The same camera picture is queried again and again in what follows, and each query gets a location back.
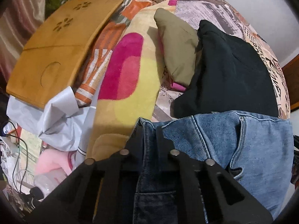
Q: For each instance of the striped pink curtain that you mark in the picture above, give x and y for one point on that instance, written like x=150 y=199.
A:
x=19 y=22

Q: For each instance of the blue denim jeans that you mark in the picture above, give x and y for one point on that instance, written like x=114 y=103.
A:
x=257 y=151

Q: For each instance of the white plastic bag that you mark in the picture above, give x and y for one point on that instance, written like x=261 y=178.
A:
x=62 y=124

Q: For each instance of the pink plush item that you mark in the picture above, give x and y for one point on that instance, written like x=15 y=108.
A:
x=52 y=159

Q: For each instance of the black folded garment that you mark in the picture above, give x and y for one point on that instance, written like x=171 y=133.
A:
x=230 y=76

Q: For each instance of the yellow pink fleece blanket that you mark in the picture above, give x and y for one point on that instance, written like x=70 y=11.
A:
x=130 y=86

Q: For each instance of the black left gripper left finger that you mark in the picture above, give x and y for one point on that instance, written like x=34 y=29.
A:
x=97 y=191

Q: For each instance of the clear plastic bottle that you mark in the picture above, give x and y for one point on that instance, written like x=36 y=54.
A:
x=47 y=182

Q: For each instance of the newspaper print bedspread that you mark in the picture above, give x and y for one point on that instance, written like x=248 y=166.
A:
x=219 y=12

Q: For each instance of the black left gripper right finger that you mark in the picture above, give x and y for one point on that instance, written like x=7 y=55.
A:
x=205 y=192

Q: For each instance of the olive green folded garment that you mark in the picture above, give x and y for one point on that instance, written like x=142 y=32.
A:
x=179 y=45

